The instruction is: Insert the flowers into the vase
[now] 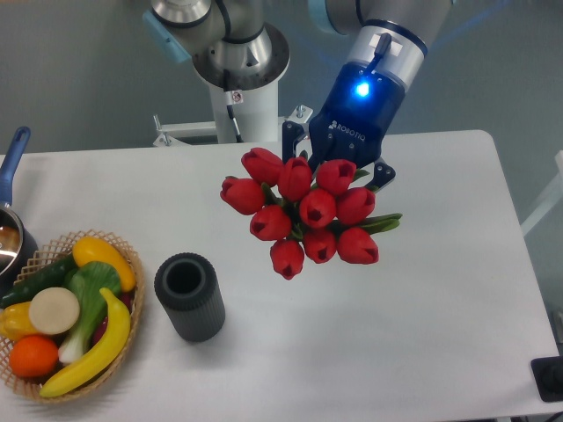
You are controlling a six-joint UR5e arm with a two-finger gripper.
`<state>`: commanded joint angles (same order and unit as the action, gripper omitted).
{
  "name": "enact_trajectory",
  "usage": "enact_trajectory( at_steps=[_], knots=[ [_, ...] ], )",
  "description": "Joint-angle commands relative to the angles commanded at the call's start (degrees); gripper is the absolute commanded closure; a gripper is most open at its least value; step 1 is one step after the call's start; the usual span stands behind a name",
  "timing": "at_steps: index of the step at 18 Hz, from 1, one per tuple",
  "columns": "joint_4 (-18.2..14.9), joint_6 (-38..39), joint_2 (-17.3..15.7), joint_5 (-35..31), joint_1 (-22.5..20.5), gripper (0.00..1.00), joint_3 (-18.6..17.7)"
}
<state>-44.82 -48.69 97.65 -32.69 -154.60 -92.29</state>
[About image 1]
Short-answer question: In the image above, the red tulip bouquet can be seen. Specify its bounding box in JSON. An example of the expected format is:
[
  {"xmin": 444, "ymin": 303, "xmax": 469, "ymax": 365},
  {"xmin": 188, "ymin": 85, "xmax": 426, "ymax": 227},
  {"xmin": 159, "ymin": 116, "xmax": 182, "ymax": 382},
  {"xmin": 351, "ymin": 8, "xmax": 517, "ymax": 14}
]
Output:
[{"xmin": 220, "ymin": 148, "xmax": 401, "ymax": 280}]

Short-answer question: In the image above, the black device at table edge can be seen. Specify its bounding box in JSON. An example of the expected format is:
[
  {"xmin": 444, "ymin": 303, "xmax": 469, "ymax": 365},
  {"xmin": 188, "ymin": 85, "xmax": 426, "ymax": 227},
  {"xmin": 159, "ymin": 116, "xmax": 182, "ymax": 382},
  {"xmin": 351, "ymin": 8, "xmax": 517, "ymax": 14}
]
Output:
[{"xmin": 530, "ymin": 356, "xmax": 562, "ymax": 403}]

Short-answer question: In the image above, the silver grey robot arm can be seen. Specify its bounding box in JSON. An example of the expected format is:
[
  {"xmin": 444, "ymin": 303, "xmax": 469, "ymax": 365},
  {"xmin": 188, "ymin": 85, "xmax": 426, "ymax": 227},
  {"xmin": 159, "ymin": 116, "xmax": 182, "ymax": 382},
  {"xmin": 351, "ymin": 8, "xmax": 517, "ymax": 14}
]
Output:
[{"xmin": 143, "ymin": 1, "xmax": 451, "ymax": 189}]

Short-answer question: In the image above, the dark green cucumber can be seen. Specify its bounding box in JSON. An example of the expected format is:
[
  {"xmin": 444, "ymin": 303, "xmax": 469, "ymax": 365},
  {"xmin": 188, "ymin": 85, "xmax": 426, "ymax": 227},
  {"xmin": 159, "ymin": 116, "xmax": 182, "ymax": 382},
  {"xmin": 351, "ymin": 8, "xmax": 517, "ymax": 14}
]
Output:
[{"xmin": 1, "ymin": 255, "xmax": 77, "ymax": 309}]

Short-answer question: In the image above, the woven wicker basket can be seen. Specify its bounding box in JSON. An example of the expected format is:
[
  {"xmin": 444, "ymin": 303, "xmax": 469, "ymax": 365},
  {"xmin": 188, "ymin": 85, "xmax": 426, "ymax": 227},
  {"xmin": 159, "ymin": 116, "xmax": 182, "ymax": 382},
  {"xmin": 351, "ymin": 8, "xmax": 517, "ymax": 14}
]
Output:
[{"xmin": 1, "ymin": 229, "xmax": 145, "ymax": 404}]

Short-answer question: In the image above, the yellow banana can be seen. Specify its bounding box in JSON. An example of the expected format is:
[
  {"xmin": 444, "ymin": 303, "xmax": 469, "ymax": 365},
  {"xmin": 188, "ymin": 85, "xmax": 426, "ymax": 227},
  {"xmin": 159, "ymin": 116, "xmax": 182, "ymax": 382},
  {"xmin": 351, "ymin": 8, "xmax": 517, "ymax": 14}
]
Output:
[{"xmin": 40, "ymin": 287, "xmax": 131, "ymax": 398}]

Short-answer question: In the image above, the yellow squash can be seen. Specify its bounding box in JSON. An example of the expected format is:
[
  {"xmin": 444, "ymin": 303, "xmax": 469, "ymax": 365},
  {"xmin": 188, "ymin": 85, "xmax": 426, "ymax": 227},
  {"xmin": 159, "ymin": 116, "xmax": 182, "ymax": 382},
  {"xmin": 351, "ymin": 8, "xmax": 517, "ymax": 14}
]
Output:
[{"xmin": 72, "ymin": 236, "xmax": 136, "ymax": 292}]

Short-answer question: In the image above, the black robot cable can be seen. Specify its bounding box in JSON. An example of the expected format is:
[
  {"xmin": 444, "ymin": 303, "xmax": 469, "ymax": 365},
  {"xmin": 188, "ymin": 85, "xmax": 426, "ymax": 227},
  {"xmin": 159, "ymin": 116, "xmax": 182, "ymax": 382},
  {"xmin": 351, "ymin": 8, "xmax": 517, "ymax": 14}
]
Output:
[{"xmin": 222, "ymin": 69, "xmax": 244, "ymax": 143}]

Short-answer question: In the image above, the orange fruit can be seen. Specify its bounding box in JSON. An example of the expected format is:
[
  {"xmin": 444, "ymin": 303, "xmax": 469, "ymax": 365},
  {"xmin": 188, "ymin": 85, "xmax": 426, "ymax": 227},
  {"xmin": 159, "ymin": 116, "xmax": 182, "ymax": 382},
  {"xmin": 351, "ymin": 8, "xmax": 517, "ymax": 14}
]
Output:
[{"xmin": 9, "ymin": 335, "xmax": 58, "ymax": 378}]

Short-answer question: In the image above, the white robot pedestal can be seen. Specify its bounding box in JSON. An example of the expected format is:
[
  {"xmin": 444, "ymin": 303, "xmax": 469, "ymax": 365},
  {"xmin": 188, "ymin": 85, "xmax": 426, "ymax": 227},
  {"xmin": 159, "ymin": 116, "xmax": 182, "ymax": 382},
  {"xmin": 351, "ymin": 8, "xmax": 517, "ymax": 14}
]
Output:
[{"xmin": 208, "ymin": 82, "xmax": 278, "ymax": 143}]

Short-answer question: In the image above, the blue handled saucepan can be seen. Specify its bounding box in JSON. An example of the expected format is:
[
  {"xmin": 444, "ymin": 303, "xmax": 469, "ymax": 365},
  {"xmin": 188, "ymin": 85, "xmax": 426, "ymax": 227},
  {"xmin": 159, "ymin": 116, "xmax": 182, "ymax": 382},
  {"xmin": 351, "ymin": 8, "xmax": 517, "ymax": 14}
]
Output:
[{"xmin": 1, "ymin": 127, "xmax": 37, "ymax": 295}]

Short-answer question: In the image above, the dark grey ribbed vase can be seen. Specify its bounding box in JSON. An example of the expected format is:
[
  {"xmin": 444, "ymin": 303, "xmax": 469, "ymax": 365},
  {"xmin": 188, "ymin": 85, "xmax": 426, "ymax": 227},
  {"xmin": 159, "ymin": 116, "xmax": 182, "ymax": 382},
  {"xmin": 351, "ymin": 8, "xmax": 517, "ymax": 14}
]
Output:
[{"xmin": 154, "ymin": 252, "xmax": 226, "ymax": 343}]

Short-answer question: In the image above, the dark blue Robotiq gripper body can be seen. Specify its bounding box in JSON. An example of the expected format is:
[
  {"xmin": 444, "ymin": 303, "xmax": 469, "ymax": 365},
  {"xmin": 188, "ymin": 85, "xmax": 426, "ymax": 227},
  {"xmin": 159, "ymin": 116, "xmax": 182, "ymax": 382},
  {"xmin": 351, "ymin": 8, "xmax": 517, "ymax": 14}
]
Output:
[{"xmin": 309, "ymin": 62, "xmax": 404, "ymax": 170}]

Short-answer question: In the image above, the green bok choy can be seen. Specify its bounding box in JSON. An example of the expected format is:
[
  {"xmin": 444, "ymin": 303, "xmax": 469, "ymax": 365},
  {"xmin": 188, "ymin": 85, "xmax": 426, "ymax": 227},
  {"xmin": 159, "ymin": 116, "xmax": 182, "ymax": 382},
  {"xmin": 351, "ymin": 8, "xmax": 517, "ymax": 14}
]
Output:
[{"xmin": 59, "ymin": 261, "xmax": 121, "ymax": 365}]

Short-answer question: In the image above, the metal table clamp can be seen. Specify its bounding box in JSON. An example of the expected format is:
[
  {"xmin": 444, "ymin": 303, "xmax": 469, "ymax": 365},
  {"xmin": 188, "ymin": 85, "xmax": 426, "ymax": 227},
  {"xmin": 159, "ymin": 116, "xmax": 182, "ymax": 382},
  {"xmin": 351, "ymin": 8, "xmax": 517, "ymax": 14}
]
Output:
[{"xmin": 152, "ymin": 114, "xmax": 217, "ymax": 147}]

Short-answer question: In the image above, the yellow bell pepper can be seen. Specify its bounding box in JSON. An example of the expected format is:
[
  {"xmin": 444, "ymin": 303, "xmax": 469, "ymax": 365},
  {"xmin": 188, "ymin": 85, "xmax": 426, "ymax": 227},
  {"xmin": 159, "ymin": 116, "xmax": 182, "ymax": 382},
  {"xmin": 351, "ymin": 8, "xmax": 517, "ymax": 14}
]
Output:
[{"xmin": 1, "ymin": 302, "xmax": 40, "ymax": 341}]

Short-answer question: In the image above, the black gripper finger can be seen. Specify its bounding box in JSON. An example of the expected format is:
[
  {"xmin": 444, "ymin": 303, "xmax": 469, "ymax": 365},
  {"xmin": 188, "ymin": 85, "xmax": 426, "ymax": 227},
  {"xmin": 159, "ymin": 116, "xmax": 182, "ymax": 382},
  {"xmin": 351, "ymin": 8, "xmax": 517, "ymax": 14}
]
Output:
[
  {"xmin": 281, "ymin": 120, "xmax": 309, "ymax": 162},
  {"xmin": 368, "ymin": 158, "xmax": 396, "ymax": 192}
]

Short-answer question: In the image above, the beige round slice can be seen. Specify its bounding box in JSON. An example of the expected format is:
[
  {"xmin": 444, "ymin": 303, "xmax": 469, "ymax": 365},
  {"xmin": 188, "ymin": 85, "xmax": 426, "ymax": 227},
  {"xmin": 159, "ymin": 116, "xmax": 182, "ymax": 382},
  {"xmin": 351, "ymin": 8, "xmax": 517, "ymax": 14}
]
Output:
[{"xmin": 28, "ymin": 287, "xmax": 80, "ymax": 335}]

